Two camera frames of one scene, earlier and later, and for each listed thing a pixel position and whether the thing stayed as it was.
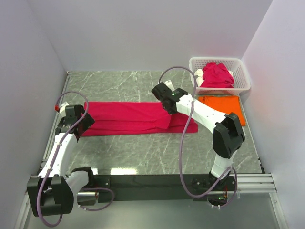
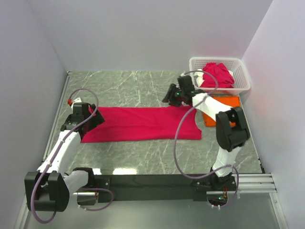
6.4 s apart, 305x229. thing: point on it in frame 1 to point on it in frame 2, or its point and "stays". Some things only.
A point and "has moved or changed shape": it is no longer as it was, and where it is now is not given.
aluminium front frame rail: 256,182 stays
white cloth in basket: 199,74 stays
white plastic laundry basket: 241,82 stays
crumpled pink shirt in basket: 217,75 stays
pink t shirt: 125,118 has moved or changed shape
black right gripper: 171,112 to 170,97
